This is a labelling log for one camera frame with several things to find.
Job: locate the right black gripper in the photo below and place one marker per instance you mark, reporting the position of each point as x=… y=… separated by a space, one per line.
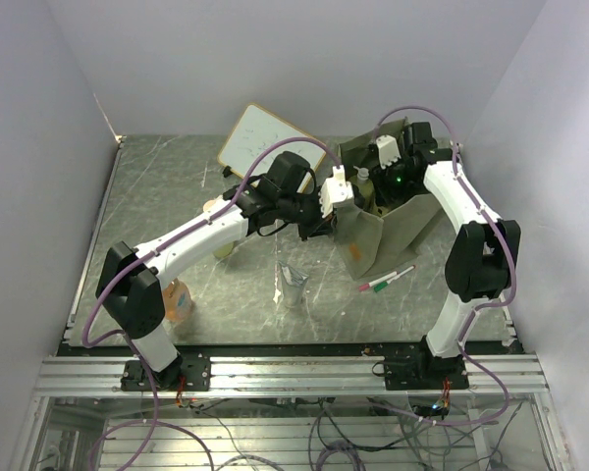
x=387 y=192

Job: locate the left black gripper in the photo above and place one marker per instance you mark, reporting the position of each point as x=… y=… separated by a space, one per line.
x=321 y=226

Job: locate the yellow-green pump bottle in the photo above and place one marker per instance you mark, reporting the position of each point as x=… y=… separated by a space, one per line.
x=361 y=180

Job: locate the olive canvas bag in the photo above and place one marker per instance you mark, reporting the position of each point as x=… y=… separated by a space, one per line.
x=373 y=243

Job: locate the orange bottle pink cap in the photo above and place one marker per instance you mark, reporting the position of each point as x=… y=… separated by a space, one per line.
x=177 y=301

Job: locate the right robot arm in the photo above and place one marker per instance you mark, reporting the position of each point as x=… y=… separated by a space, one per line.
x=480 y=265

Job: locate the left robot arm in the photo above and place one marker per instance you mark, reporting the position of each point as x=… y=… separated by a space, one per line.
x=133 y=279

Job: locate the green bottle beige cap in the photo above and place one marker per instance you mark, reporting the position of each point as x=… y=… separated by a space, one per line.
x=225 y=250

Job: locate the red marker pen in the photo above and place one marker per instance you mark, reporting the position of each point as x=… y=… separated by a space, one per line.
x=375 y=282

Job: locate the small whiteboard on stand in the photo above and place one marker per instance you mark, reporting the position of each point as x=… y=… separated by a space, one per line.
x=256 y=130

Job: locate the green marker pen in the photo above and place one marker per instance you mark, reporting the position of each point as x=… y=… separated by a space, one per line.
x=384 y=284

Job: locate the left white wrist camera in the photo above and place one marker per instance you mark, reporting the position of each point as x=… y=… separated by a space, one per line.
x=336 y=191

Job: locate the aluminium mounting rail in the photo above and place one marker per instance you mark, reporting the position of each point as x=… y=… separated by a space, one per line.
x=294 y=371

